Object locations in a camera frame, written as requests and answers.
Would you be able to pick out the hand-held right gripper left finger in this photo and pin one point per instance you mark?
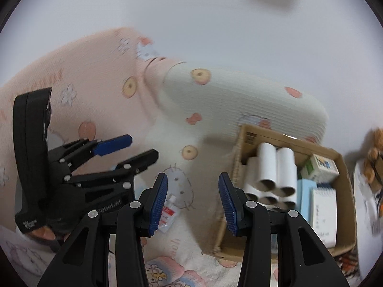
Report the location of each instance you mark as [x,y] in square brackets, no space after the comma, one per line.
[158,203]

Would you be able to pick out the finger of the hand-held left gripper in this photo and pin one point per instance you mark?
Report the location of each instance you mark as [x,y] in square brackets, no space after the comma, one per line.
[140,161]
[113,144]

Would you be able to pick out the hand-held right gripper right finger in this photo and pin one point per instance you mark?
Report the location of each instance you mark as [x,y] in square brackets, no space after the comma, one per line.
[226,203]

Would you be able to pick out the small clear red-label bottle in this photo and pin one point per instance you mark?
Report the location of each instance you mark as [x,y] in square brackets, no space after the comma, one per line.
[169,215]

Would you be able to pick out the stack of white rolls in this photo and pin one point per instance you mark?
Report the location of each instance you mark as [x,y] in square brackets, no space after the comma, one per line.
[269,164]

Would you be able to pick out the light blue tissue pack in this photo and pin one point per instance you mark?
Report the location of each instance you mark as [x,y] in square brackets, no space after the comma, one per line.
[303,194]

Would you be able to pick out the brown cardboard box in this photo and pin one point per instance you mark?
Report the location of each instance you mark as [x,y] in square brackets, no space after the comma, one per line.
[347,185]

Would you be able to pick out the person's left hand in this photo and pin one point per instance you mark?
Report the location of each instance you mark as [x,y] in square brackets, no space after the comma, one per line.
[42,233]

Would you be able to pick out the cream cartoon bed sheet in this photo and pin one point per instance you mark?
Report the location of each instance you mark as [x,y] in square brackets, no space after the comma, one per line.
[197,239]

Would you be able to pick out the colourful cartoon printed cloth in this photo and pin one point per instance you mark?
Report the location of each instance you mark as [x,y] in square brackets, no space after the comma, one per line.
[167,272]

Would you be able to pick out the pink printed blanket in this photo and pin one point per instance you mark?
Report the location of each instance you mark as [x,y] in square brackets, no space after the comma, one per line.
[89,65]

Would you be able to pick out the white spiral notebook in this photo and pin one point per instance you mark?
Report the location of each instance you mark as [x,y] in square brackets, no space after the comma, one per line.
[324,215]

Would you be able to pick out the green and white carton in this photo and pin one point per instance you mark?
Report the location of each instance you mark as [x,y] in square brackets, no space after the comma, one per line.
[320,167]

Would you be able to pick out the cream printed pillow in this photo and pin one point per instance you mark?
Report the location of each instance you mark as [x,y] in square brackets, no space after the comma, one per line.
[239,95]

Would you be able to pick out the brown teddy bear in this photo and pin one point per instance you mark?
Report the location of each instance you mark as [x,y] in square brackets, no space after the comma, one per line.
[375,155]

